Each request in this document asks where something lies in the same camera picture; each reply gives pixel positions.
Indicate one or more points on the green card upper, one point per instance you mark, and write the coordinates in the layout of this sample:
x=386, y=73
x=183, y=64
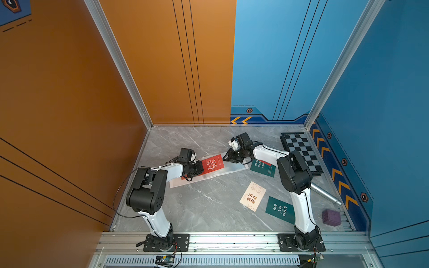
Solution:
x=258, y=167

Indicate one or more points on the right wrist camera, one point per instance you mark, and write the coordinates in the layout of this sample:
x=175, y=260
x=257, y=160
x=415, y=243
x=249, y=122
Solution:
x=242, y=141

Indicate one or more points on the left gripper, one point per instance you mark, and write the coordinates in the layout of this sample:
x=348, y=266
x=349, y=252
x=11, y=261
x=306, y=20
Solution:
x=200, y=168

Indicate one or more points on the cream card red characters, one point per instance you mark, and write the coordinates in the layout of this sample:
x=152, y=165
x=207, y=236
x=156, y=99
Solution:
x=253, y=196

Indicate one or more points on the green card lower right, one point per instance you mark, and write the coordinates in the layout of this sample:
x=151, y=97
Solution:
x=281, y=210

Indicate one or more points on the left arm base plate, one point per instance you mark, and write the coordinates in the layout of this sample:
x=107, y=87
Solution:
x=168, y=244

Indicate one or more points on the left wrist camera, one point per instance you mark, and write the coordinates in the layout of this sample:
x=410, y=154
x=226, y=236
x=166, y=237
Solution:
x=186, y=156

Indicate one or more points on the green card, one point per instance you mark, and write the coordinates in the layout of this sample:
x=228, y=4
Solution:
x=281, y=210
x=258, y=167

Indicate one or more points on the black white chessboard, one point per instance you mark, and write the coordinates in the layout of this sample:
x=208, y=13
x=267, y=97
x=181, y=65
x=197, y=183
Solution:
x=298, y=141

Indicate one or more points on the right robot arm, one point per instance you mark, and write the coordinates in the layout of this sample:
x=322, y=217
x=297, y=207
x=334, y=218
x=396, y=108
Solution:
x=296, y=178

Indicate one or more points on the silver microphone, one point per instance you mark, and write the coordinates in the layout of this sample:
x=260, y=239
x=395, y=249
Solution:
x=325, y=194

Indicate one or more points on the purple cube box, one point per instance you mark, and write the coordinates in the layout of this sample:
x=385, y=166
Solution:
x=331, y=218

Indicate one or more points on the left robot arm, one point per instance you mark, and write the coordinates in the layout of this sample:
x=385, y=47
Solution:
x=146, y=197

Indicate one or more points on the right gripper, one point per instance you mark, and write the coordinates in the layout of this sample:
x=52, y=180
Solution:
x=230, y=157

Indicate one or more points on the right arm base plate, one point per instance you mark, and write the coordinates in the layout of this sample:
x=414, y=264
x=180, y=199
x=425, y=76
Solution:
x=289, y=243

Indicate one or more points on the pink photo album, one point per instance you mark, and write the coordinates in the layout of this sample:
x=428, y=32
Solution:
x=228, y=169

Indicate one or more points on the aluminium front rail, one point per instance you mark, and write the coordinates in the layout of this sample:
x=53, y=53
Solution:
x=246, y=243

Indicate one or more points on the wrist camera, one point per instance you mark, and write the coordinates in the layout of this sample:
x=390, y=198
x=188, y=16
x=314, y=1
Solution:
x=186, y=156
x=242, y=141

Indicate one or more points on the left green circuit board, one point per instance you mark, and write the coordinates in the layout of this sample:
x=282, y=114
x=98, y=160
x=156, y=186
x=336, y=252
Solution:
x=164, y=261

